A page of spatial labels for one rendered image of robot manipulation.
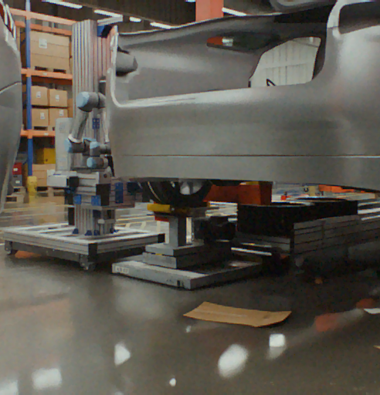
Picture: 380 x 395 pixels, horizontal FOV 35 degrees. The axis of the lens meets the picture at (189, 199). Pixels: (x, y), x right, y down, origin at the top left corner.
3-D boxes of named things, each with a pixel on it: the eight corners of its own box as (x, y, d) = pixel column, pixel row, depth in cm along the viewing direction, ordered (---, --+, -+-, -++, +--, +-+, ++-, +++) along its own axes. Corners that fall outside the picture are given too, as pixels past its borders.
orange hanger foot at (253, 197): (259, 205, 458) (259, 160, 455) (208, 201, 494) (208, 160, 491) (272, 204, 470) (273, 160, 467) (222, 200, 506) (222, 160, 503)
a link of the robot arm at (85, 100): (83, 156, 476) (101, 97, 447) (66, 156, 467) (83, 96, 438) (77, 147, 483) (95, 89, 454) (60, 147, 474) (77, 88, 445)
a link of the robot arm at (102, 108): (104, 96, 466) (113, 156, 458) (92, 96, 459) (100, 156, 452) (111, 91, 456) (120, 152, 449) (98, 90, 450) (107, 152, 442)
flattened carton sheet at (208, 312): (277, 330, 308) (277, 323, 308) (182, 317, 332) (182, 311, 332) (293, 316, 335) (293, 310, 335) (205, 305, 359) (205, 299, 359)
